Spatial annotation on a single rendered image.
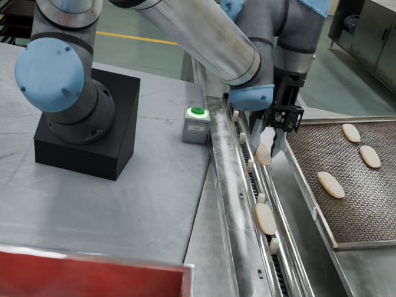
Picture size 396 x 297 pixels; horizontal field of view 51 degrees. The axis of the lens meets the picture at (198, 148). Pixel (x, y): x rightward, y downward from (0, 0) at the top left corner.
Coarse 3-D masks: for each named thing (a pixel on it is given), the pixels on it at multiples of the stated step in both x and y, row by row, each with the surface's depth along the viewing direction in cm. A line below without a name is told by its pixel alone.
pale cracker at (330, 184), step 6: (318, 174) 96; (324, 174) 95; (330, 174) 95; (324, 180) 93; (330, 180) 93; (336, 180) 93; (324, 186) 92; (330, 186) 91; (336, 186) 91; (330, 192) 90; (336, 192) 89; (342, 192) 90
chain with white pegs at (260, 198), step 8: (232, 112) 133; (240, 136) 114; (240, 144) 115; (248, 160) 108; (248, 168) 103; (256, 192) 97; (256, 200) 94; (264, 200) 90; (272, 240) 78; (272, 248) 79; (280, 272) 75; (280, 280) 74; (288, 296) 71
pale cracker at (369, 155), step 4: (360, 148) 106; (364, 148) 104; (368, 148) 104; (372, 148) 105; (364, 152) 103; (368, 152) 103; (372, 152) 103; (364, 156) 102; (368, 156) 101; (372, 156) 101; (376, 156) 101; (364, 160) 101; (368, 160) 100; (372, 160) 100; (376, 160) 100; (368, 164) 99; (372, 164) 99; (376, 164) 99; (380, 164) 99
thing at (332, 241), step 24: (312, 120) 119; (336, 120) 119; (360, 120) 119; (384, 120) 119; (288, 144) 108; (336, 144) 109; (360, 144) 108; (384, 144) 108; (336, 168) 99; (360, 168) 99; (384, 168) 99; (384, 216) 84; (360, 240) 78
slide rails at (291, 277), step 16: (224, 96) 141; (240, 112) 132; (240, 128) 122; (240, 160) 106; (256, 160) 107; (256, 176) 100; (272, 208) 90; (256, 224) 85; (288, 256) 78; (272, 272) 74; (288, 272) 74; (272, 288) 71
